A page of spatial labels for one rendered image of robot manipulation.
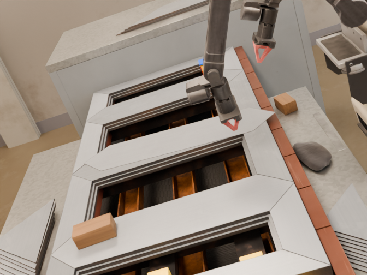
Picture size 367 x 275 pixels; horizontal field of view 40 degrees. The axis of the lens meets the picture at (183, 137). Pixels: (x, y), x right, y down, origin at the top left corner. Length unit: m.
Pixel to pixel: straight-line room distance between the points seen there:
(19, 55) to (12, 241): 2.86
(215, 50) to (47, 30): 3.10
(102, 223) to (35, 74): 3.19
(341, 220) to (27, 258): 0.98
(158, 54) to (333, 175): 1.19
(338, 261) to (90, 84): 1.74
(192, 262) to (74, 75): 1.37
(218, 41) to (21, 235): 0.97
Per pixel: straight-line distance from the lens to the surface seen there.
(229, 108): 1.54
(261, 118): 1.80
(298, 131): 2.00
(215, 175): 2.12
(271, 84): 2.69
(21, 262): 1.75
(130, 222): 1.53
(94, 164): 1.92
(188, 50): 2.56
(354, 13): 1.41
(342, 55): 1.65
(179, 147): 1.79
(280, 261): 1.23
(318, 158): 1.78
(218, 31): 1.40
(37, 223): 1.87
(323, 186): 1.69
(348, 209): 1.53
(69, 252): 1.54
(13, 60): 4.57
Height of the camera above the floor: 1.71
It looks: 28 degrees down
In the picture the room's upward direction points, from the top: 21 degrees counter-clockwise
